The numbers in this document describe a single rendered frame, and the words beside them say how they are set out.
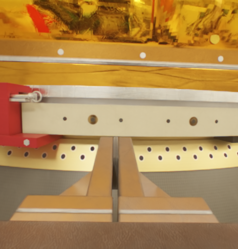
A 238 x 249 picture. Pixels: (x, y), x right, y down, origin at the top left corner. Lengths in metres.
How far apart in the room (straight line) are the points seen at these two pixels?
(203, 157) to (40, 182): 0.28
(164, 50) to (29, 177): 0.33
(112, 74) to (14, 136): 0.20
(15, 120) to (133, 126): 0.17
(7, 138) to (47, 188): 0.10
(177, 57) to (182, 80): 0.05
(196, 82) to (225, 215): 0.24
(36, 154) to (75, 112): 0.11
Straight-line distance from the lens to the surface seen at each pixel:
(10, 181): 0.35
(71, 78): 0.35
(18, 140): 0.27
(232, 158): 0.39
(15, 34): 0.40
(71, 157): 0.30
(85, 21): 0.36
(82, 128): 0.26
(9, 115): 0.28
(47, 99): 0.33
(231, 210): 0.37
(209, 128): 0.31
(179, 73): 0.37
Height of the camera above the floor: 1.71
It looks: 7 degrees down
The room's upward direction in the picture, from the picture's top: 1 degrees clockwise
